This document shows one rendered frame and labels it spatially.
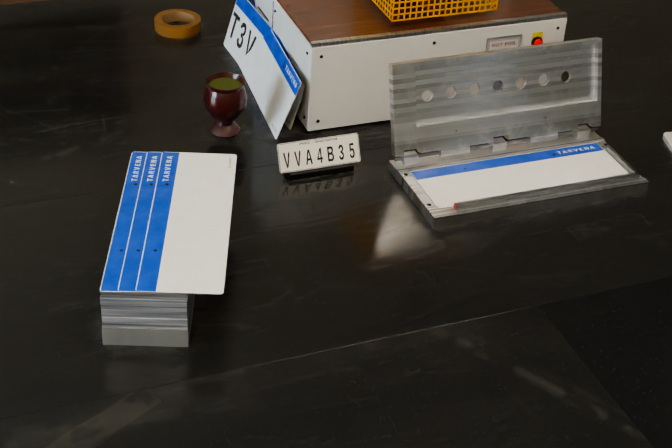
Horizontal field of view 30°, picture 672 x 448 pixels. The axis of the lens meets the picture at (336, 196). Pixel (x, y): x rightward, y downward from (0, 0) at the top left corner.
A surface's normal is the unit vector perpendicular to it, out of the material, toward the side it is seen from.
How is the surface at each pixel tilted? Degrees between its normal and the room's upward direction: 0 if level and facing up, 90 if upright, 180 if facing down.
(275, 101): 69
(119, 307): 90
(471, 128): 74
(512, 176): 0
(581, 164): 0
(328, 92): 90
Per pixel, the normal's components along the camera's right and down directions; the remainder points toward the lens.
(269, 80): -0.88, -0.19
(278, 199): 0.05, -0.84
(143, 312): 0.02, 0.55
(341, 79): 0.35, 0.52
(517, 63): 0.35, 0.27
